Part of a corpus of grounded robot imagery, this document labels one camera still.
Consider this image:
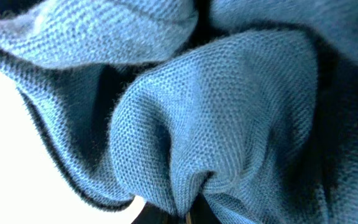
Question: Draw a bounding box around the blue polo shirt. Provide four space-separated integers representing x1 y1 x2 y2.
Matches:
0 0 358 223

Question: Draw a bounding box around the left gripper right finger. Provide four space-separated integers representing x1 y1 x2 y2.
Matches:
190 194 221 224

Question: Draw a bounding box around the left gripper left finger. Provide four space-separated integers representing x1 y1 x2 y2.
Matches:
132 202 186 224

